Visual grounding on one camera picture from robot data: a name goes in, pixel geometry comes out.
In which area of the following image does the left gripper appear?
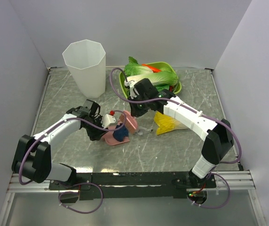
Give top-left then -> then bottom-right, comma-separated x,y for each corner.
84,115 -> 109,141

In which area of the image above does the pink dustpan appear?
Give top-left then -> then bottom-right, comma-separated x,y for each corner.
102,131 -> 130,146

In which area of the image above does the pink hand brush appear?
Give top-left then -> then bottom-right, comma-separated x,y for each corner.
119,111 -> 139,134

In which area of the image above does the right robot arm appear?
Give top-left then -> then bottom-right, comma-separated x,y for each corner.
124,78 -> 234,188

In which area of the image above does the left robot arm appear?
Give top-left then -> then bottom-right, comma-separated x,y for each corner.
12,99 -> 116,189

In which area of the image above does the grey paper scrap left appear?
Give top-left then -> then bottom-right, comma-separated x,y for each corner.
136,126 -> 153,136

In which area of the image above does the dark blue paper scrap left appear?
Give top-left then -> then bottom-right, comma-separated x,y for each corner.
112,123 -> 129,142

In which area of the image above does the yellow napa cabbage toy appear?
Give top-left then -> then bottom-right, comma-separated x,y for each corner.
154,112 -> 188,135

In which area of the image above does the large green cabbage toy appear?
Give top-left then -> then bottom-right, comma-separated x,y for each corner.
127,71 -> 178,86

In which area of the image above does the green leafy lettuce toy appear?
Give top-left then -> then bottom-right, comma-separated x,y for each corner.
124,56 -> 153,76

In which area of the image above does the orange carrot toy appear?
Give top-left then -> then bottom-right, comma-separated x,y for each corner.
142,64 -> 161,73

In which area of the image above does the green plastic tray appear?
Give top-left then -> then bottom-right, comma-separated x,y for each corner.
119,61 -> 182,99

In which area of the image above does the translucent white plastic bin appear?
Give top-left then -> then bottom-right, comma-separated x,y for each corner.
62,40 -> 106,98

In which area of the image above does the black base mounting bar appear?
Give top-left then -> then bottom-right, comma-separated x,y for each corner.
49,171 -> 216,201

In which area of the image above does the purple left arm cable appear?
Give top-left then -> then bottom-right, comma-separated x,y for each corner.
18,109 -> 127,186

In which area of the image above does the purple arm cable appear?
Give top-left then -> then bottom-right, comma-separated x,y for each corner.
109,67 -> 242,164
18,109 -> 127,186

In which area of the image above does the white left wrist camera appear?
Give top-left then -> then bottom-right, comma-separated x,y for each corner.
101,114 -> 116,129

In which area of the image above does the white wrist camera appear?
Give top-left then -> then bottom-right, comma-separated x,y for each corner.
101,114 -> 116,129
124,80 -> 139,99

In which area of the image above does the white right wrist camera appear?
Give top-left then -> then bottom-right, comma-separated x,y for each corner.
124,80 -> 139,99

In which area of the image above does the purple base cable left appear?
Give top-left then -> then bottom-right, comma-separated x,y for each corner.
58,183 -> 104,214

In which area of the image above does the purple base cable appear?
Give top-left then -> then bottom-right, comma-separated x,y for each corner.
58,183 -> 104,214
187,173 -> 231,210

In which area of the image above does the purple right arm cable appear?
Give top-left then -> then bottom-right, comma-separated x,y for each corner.
109,67 -> 242,164

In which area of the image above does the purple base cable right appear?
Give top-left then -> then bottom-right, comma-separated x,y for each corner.
187,173 -> 231,210

